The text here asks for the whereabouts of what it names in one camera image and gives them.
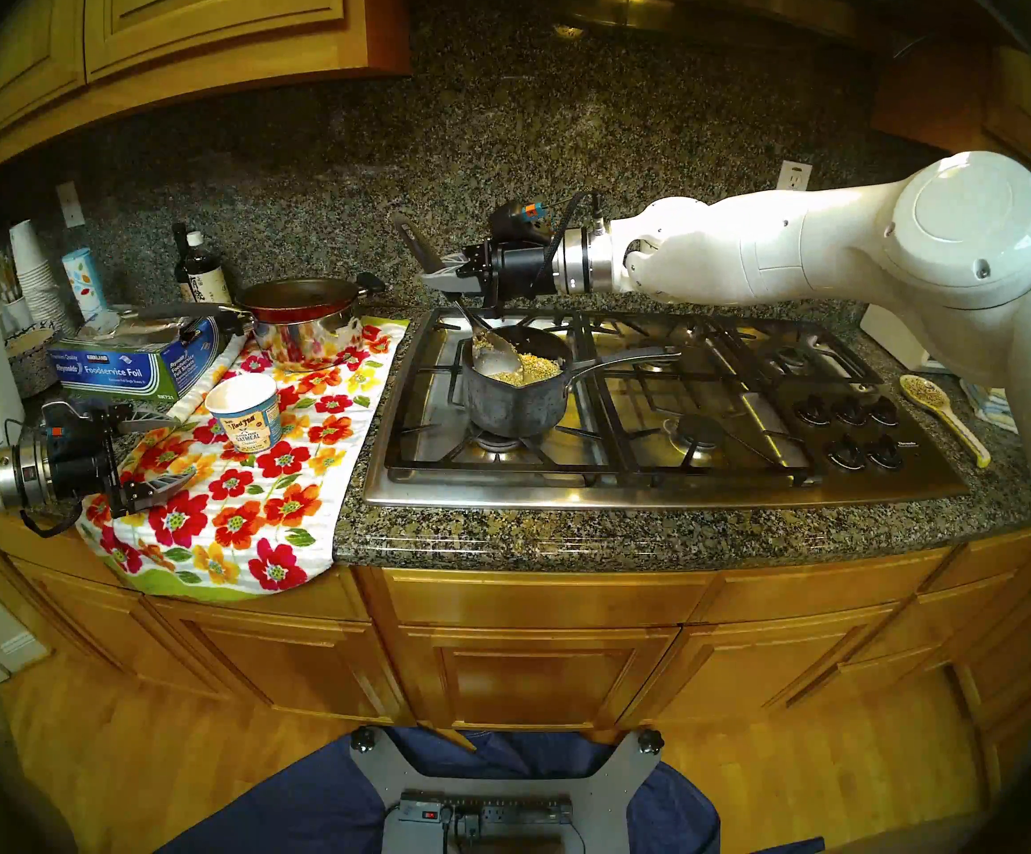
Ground speckled round container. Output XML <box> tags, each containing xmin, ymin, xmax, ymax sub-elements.
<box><xmin>4</xmin><ymin>327</ymin><xmax>58</xmax><ymax>398</ymax></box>

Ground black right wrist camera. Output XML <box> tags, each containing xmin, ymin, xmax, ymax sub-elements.
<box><xmin>491</xmin><ymin>199</ymin><xmax>548</xmax><ymax>245</ymax></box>

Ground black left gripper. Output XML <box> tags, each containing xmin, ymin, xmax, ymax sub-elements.
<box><xmin>31</xmin><ymin>406</ymin><xmax>200</xmax><ymax>518</ymax></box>

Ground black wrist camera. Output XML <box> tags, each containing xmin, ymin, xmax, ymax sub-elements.
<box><xmin>491</xmin><ymin>199</ymin><xmax>548</xmax><ymax>245</ymax></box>
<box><xmin>40</xmin><ymin>401</ymin><xmax>112</xmax><ymax>444</ymax></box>

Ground floral kitchen towel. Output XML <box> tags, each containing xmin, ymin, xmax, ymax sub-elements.
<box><xmin>75</xmin><ymin>318</ymin><xmax>410</xmax><ymax>602</ymax></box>

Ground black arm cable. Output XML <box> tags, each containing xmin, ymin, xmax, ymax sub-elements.
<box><xmin>22</xmin><ymin>504</ymin><xmax>85</xmax><ymax>539</ymax></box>
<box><xmin>547</xmin><ymin>189</ymin><xmax>605</xmax><ymax>239</ymax></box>

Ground black handled metal spoon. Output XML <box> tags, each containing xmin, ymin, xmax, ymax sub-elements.
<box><xmin>391</xmin><ymin>212</ymin><xmax>525</xmax><ymax>378</ymax></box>

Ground grey power strip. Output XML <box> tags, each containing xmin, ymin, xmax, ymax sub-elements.
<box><xmin>398</xmin><ymin>794</ymin><xmax>574</xmax><ymax>828</ymax></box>

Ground white countertop appliance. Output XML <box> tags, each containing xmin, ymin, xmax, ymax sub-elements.
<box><xmin>861</xmin><ymin>305</ymin><xmax>948</xmax><ymax>375</ymax></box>

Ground small dark saucepan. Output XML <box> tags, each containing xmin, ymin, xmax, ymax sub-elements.
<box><xmin>460</xmin><ymin>325</ymin><xmax>684</xmax><ymax>439</ymax></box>

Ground blue foil box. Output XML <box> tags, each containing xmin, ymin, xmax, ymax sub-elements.
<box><xmin>48</xmin><ymin>314</ymin><xmax>221</xmax><ymax>406</ymax></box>

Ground light blue patterned cup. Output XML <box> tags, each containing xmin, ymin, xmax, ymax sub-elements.
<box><xmin>62</xmin><ymin>248</ymin><xmax>107</xmax><ymax>321</ymax></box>

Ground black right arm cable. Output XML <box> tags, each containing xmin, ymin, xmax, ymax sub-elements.
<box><xmin>547</xmin><ymin>189</ymin><xmax>605</xmax><ymax>239</ymax></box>

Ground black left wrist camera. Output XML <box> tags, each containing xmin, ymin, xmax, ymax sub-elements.
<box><xmin>40</xmin><ymin>401</ymin><xmax>112</xmax><ymax>444</ymax></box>

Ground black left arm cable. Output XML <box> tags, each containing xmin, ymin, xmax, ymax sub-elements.
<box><xmin>22</xmin><ymin>504</ymin><xmax>85</xmax><ymax>539</ymax></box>

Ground steel pot with red inside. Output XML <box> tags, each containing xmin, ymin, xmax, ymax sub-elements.
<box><xmin>120</xmin><ymin>274</ymin><xmax>387</xmax><ymax>373</ymax></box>

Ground white blue oatmeal paper cup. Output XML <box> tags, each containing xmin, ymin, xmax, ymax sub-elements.
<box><xmin>204</xmin><ymin>374</ymin><xmax>283</xmax><ymax>455</ymax></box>

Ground yellow ceramic spoon rest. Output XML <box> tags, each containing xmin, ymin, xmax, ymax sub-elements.
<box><xmin>900</xmin><ymin>375</ymin><xmax>992</xmax><ymax>469</ymax></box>

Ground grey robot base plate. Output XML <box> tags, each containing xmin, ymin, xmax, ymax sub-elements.
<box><xmin>351</xmin><ymin>726</ymin><xmax>666</xmax><ymax>854</ymax></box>

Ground wooden lower cabinets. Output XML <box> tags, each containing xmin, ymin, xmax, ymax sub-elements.
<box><xmin>0</xmin><ymin>514</ymin><xmax>1031</xmax><ymax>773</ymax></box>

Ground wooden upper cabinet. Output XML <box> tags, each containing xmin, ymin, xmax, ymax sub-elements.
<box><xmin>0</xmin><ymin>0</ymin><xmax>410</xmax><ymax>195</ymax></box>
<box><xmin>871</xmin><ymin>34</ymin><xmax>1031</xmax><ymax>204</ymax></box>

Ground folded cloth stack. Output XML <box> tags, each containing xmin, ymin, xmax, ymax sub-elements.
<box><xmin>960</xmin><ymin>379</ymin><xmax>1021</xmax><ymax>435</ymax></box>

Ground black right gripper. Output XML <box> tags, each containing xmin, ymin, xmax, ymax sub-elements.
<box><xmin>418</xmin><ymin>237</ymin><xmax>563</xmax><ymax>307</ymax></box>

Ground black cast iron grate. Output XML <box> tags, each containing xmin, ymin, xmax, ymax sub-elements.
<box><xmin>587</xmin><ymin>314</ymin><xmax>823</xmax><ymax>488</ymax></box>
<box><xmin>384</xmin><ymin>310</ymin><xmax>616</xmax><ymax>472</ymax></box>
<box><xmin>773</xmin><ymin>327</ymin><xmax>886</xmax><ymax>392</ymax></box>

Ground dark blue cloth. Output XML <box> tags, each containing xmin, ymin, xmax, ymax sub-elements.
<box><xmin>160</xmin><ymin>726</ymin><xmax>828</xmax><ymax>854</ymax></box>

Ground stainless steel gas cooktop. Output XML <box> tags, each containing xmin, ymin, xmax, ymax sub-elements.
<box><xmin>362</xmin><ymin>308</ymin><xmax>970</xmax><ymax>511</ymax></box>

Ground dark bottle with white label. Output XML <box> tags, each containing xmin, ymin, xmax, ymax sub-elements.
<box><xmin>182</xmin><ymin>230</ymin><xmax>232</xmax><ymax>306</ymax></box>

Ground stack of white paper cups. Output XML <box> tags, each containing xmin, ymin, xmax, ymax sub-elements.
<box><xmin>7</xmin><ymin>219</ymin><xmax>79</xmax><ymax>333</ymax></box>

